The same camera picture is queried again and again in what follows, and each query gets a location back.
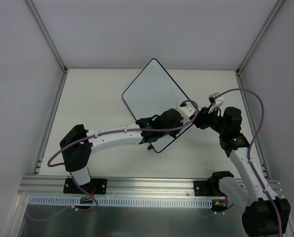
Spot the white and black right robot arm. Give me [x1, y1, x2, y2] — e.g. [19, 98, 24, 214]
[194, 107, 291, 237]

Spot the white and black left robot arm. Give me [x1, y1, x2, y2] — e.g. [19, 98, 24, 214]
[60, 109, 189, 193]

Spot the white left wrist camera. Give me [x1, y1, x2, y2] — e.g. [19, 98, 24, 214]
[179, 102, 196, 120]

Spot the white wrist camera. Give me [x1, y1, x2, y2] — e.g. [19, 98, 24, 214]
[208, 92, 224, 113]
[179, 102, 196, 120]

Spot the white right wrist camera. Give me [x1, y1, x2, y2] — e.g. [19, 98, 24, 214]
[208, 92, 224, 113]

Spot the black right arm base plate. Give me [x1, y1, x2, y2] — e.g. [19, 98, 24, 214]
[193, 180, 215, 197]

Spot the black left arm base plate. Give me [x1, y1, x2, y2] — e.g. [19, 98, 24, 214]
[63, 177, 108, 195]

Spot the white slotted cable duct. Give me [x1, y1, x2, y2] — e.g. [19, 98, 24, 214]
[28, 196, 213, 209]

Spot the right aluminium frame post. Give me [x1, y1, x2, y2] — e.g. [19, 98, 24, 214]
[236, 0, 286, 75]

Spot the aluminium frame post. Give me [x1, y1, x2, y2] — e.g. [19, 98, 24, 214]
[236, 0, 286, 75]
[25, 0, 67, 73]

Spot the aluminium mounting rail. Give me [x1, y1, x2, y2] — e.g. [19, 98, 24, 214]
[17, 174, 285, 198]

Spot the left aluminium frame post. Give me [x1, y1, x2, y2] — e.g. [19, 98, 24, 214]
[25, 0, 67, 73]

